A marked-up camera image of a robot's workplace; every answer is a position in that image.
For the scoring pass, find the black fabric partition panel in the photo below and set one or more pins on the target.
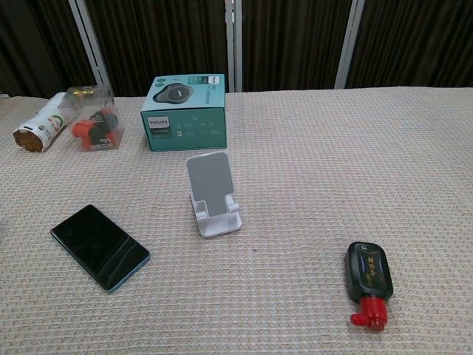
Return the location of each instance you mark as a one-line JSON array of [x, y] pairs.
[[159, 37], [292, 40], [33, 44], [417, 37]]

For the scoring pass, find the beige woven tablecloth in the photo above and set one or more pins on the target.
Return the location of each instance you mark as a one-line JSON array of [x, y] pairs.
[[295, 177]]

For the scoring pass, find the grey metal partition post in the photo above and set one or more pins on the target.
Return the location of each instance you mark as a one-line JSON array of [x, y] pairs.
[[88, 44], [233, 44], [350, 44]]

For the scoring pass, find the white phone stand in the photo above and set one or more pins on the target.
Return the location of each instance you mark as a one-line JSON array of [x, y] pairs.
[[210, 185]]

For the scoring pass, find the black and red small tool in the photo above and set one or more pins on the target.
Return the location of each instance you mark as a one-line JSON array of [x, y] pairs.
[[366, 271]]

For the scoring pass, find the white drink bottle yellow cap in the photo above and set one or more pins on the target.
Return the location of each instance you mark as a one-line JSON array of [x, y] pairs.
[[42, 124]]

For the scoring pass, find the black smartphone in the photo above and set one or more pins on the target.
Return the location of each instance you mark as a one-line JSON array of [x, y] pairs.
[[99, 247]]

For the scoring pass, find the teal Philips product box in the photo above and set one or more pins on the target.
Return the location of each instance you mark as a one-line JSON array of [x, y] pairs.
[[184, 125]]

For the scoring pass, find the clear bag of red snacks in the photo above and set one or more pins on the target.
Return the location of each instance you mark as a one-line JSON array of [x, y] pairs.
[[94, 125]]

